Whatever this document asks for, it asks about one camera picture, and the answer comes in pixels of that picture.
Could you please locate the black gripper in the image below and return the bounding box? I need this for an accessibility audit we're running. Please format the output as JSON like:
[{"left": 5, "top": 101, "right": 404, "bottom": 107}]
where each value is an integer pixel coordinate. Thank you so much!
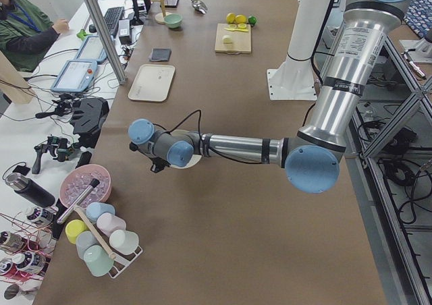
[{"left": 130, "top": 142, "right": 171, "bottom": 173}]

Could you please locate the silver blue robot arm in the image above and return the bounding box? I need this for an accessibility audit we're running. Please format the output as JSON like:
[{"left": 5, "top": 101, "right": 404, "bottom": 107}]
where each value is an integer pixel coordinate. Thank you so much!
[{"left": 128, "top": 0, "right": 411, "bottom": 194}]

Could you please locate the cream rabbit tray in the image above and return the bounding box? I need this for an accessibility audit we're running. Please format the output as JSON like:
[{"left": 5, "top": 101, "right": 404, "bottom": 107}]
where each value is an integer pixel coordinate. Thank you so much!
[{"left": 128, "top": 64, "right": 176, "bottom": 103}]

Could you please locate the beige round plate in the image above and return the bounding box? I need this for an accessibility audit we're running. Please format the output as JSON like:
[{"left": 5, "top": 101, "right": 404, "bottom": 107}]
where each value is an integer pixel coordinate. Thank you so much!
[{"left": 171, "top": 129, "right": 202, "bottom": 169}]

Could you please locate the metal muddler with black tip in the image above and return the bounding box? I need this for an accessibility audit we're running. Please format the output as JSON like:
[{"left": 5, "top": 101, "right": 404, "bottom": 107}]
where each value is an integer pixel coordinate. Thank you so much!
[{"left": 57, "top": 178, "right": 100, "bottom": 225}]

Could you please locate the pink pastel cup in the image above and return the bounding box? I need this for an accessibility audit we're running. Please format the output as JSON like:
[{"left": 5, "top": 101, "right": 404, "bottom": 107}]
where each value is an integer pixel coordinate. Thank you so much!
[{"left": 96, "top": 213, "right": 126, "bottom": 238}]

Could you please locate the blue pastel cup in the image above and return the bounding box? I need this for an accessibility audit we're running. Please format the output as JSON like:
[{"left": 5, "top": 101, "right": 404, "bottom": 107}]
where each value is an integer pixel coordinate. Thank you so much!
[{"left": 85, "top": 202, "right": 115, "bottom": 224}]

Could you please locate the pink bowl with ice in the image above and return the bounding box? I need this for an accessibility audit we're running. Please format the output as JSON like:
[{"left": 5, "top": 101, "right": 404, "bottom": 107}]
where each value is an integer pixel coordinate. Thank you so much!
[{"left": 59, "top": 164, "right": 111, "bottom": 208}]

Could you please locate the white pastel cup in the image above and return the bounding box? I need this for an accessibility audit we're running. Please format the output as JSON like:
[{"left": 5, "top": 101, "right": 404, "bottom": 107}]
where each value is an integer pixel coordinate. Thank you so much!
[{"left": 109, "top": 229, "right": 139, "bottom": 255}]

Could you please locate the grey pastel cup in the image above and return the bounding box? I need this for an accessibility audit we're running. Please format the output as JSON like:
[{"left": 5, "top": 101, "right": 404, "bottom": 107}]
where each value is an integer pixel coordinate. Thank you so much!
[{"left": 76, "top": 231, "right": 99, "bottom": 260}]

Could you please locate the yellow pastel cup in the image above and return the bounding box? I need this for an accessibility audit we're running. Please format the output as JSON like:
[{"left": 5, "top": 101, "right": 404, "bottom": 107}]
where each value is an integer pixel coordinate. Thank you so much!
[{"left": 65, "top": 219, "right": 88, "bottom": 244}]

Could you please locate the white cup rack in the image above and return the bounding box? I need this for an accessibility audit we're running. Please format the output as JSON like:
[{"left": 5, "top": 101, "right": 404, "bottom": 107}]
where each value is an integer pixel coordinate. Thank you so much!
[{"left": 72, "top": 206, "right": 144, "bottom": 279}]

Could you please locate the grey folded cloth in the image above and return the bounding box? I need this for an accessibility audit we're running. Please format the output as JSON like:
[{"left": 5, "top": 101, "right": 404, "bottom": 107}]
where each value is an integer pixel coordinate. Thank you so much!
[{"left": 149, "top": 48, "right": 171, "bottom": 62}]

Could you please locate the mint pastel cup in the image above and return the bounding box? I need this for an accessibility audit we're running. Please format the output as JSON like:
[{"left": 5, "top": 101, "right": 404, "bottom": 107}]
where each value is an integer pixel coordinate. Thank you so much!
[{"left": 83, "top": 245, "right": 114, "bottom": 277}]

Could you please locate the blue teach pendant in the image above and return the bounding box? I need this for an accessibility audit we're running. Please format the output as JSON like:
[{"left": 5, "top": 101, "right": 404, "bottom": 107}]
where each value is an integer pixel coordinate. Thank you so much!
[
  {"left": 51, "top": 59, "right": 98, "bottom": 93},
  {"left": 75, "top": 36, "right": 107, "bottom": 64}
]

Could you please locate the black thermos bottle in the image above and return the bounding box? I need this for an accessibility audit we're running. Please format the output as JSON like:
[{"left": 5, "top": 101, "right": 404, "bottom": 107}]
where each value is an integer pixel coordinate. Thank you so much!
[{"left": 5, "top": 172, "right": 55, "bottom": 208}]

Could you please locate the mint green bowl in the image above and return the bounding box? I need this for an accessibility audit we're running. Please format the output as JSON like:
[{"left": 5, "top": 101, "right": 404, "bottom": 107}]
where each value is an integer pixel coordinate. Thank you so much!
[{"left": 164, "top": 13, "right": 183, "bottom": 29}]

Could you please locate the bamboo cutting board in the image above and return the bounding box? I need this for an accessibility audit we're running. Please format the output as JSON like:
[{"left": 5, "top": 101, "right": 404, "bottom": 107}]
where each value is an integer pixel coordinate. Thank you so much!
[{"left": 215, "top": 23, "right": 252, "bottom": 54}]

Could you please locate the wooden cup stand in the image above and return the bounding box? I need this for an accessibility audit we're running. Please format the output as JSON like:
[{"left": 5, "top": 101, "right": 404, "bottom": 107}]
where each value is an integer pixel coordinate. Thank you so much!
[{"left": 153, "top": 0, "right": 171, "bottom": 24}]

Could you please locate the black keyboard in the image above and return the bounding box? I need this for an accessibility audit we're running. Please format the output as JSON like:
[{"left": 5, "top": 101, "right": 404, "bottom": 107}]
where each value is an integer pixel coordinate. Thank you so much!
[{"left": 104, "top": 6, "right": 124, "bottom": 37}]

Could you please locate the yellow plastic knife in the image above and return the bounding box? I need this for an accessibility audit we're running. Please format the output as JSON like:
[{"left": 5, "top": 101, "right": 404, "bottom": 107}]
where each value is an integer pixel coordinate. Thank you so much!
[{"left": 224, "top": 28, "right": 249, "bottom": 32}]

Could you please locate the whole yellow lemon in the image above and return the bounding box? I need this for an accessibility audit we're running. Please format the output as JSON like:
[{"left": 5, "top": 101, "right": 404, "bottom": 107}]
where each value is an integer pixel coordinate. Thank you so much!
[
  {"left": 234, "top": 14, "right": 248, "bottom": 24},
  {"left": 225, "top": 13, "right": 236, "bottom": 24}
]

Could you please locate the metal ice scoop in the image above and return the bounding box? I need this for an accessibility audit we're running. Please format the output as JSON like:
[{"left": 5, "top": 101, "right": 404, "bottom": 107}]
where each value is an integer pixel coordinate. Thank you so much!
[{"left": 190, "top": 0, "right": 208, "bottom": 14}]

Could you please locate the green lime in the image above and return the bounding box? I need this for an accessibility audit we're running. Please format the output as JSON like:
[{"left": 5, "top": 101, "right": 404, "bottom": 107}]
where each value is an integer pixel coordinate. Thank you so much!
[{"left": 248, "top": 16, "right": 257, "bottom": 27}]

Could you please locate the person in green jacket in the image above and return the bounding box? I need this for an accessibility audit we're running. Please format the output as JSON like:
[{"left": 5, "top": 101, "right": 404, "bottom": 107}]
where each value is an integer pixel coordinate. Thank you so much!
[{"left": 1, "top": 0, "right": 70, "bottom": 72}]

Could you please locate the aluminium frame post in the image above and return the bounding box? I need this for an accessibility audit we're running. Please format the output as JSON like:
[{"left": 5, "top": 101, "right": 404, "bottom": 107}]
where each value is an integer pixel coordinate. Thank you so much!
[{"left": 84, "top": 0, "right": 126, "bottom": 85}]

